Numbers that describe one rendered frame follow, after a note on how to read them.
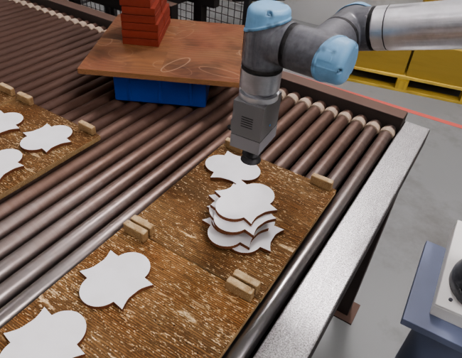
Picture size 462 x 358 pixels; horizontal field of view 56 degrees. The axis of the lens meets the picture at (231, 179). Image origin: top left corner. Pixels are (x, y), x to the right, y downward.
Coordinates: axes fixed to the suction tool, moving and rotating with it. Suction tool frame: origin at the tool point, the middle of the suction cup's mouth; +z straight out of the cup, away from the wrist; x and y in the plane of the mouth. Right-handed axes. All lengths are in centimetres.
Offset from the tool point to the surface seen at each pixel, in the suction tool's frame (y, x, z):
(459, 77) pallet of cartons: -305, 45, 90
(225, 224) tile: 8.5, -0.5, 12.5
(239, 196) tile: -0.3, -1.7, 11.5
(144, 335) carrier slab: 36.1, -1.5, 17.5
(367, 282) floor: -83, 34, 111
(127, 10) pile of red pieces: -46, -68, -4
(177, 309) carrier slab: 28.6, 0.5, 17.5
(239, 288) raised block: 19.9, 9.1, 14.9
